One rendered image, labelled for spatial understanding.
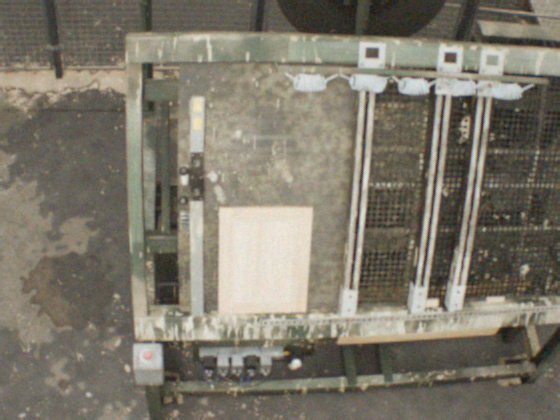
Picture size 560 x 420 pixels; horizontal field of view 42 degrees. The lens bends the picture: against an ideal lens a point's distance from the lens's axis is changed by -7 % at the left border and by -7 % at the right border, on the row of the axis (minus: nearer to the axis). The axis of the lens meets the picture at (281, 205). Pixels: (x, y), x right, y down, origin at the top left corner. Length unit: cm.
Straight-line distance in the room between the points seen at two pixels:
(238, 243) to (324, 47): 89
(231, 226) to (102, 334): 141
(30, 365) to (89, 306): 50
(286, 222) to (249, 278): 29
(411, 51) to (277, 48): 51
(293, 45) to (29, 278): 235
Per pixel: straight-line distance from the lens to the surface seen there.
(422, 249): 331
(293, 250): 325
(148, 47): 286
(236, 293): 332
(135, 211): 311
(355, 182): 311
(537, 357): 443
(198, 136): 301
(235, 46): 286
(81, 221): 475
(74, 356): 429
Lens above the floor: 382
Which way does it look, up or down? 53 degrees down
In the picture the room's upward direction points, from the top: 9 degrees clockwise
